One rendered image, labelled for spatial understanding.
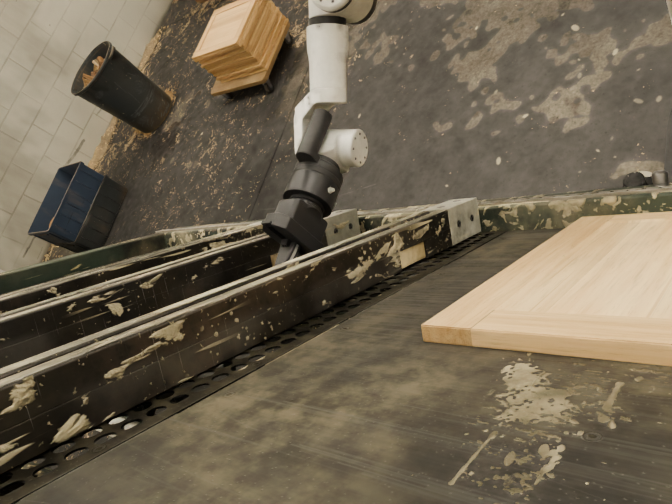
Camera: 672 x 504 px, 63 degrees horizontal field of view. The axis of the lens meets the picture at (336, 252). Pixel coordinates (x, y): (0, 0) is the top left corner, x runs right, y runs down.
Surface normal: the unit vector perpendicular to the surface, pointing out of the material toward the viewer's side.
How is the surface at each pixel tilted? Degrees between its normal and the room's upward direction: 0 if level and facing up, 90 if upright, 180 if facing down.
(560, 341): 39
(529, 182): 0
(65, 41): 90
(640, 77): 0
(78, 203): 90
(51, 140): 90
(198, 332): 90
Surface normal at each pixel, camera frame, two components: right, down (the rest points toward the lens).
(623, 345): -0.63, 0.25
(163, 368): 0.76, -0.02
